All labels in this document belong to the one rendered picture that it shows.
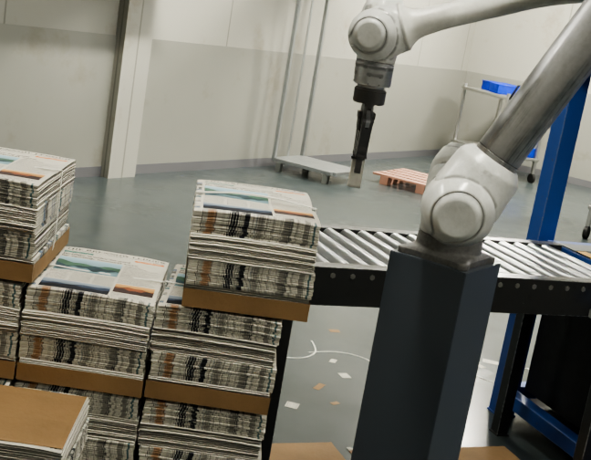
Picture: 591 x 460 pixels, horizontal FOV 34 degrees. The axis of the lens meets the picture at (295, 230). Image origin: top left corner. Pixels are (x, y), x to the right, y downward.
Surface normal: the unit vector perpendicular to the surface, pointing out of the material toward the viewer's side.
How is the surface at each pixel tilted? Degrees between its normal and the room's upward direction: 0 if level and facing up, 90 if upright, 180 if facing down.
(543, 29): 90
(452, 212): 96
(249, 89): 90
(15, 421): 0
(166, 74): 90
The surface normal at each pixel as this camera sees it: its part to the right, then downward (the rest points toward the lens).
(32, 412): 0.16, -0.96
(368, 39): -0.32, 0.21
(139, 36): 0.81, 0.26
